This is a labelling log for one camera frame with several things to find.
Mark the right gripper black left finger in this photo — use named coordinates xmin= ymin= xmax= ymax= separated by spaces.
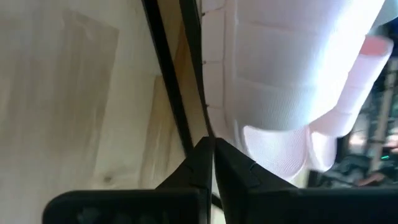
xmin=42 ymin=136 xmax=215 ymax=224

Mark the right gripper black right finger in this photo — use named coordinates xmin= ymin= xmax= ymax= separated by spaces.
xmin=215 ymin=138 xmax=398 ymax=224

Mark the pink rubber slide sandal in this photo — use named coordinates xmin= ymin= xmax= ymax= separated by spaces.
xmin=200 ymin=0 xmax=386 ymax=189
xmin=306 ymin=34 xmax=395 ymax=174

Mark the wooden shelf with black frame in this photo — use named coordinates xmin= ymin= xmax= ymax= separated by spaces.
xmin=141 ymin=0 xmax=218 ymax=156

